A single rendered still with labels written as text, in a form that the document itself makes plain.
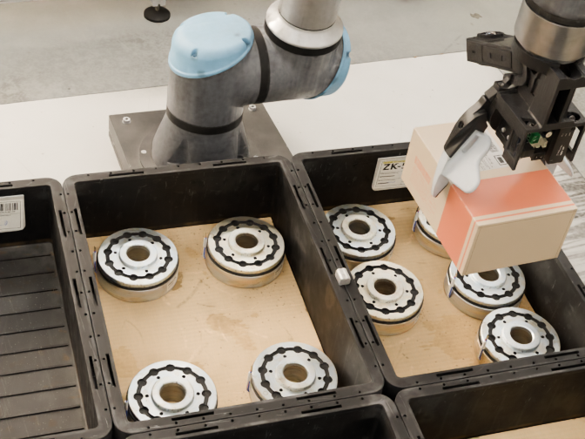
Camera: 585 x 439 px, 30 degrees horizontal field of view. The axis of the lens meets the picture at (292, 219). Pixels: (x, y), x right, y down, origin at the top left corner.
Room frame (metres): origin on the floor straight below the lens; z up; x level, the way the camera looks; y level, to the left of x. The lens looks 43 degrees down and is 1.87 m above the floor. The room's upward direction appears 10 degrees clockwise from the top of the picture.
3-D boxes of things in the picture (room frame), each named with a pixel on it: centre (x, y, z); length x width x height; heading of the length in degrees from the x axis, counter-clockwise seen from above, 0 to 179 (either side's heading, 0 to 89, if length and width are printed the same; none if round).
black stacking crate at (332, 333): (0.88, 0.08, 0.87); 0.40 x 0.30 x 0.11; 23
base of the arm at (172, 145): (1.30, 0.16, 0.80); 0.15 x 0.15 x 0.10
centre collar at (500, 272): (1.03, -0.27, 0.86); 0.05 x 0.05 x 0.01
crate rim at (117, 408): (0.88, 0.08, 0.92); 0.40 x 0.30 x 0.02; 23
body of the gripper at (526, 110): (0.90, -0.22, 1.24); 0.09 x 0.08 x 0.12; 27
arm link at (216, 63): (1.31, 0.15, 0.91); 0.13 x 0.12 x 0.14; 117
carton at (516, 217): (0.92, -0.20, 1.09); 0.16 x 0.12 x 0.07; 27
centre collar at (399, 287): (0.97, -0.13, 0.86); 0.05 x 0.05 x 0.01
